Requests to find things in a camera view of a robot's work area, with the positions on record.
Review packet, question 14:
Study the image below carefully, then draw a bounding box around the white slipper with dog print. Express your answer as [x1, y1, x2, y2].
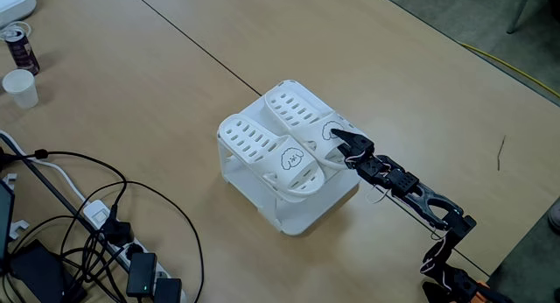
[217, 113, 326, 198]
[261, 82, 368, 172]

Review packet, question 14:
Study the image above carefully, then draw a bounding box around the white two-tier shoe rack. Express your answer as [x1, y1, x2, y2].
[216, 79, 370, 237]

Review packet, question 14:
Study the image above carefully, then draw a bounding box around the person's shoe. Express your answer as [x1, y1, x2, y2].
[548, 201, 560, 233]

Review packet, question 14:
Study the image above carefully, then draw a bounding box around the grey chair leg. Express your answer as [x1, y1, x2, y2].
[506, 0, 536, 35]

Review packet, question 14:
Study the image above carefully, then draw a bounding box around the black power adapter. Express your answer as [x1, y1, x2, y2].
[153, 277, 184, 303]
[125, 251, 158, 299]

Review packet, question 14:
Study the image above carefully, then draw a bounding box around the black charger plug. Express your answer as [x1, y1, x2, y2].
[100, 205, 135, 248]

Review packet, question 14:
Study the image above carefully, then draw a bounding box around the white power strip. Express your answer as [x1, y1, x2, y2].
[81, 199, 188, 303]

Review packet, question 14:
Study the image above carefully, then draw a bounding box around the black flat box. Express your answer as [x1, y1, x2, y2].
[8, 238, 88, 303]

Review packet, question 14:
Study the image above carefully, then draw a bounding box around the white paper cup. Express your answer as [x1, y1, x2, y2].
[1, 68, 40, 110]

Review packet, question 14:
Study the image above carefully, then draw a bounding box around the purple drink can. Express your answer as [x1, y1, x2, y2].
[3, 26, 41, 76]

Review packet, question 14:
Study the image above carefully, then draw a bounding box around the white box device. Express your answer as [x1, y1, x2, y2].
[0, 0, 38, 29]

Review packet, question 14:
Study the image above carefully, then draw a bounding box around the yellow floor cable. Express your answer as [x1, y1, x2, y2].
[457, 40, 560, 101]

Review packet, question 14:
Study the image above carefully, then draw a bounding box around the black looping cable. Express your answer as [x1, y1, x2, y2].
[59, 180, 206, 303]

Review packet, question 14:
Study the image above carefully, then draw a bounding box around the white power strip cable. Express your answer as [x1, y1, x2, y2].
[0, 128, 88, 204]

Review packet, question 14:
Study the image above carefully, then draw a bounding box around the black cable with ferrite bead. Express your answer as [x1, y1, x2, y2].
[0, 148, 129, 216]

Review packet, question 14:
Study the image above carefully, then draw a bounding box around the white plastic bracket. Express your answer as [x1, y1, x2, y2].
[1, 173, 19, 192]
[7, 219, 32, 242]

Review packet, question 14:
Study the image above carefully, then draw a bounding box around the white coiled cable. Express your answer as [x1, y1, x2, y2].
[0, 20, 33, 42]

